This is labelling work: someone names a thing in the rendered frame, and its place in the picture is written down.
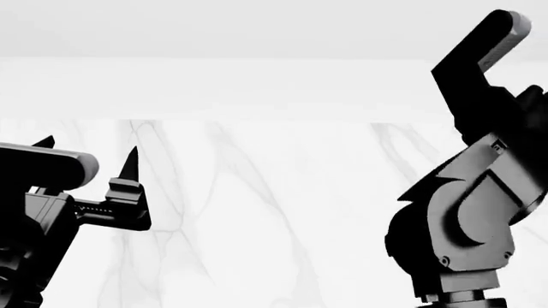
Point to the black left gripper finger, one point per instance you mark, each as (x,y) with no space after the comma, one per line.
(47,143)
(128,211)

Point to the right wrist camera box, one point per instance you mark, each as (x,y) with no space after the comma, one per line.
(484,57)

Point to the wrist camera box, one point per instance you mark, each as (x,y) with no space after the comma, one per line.
(47,167)
(484,57)

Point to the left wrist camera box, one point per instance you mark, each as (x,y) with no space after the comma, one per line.
(47,167)

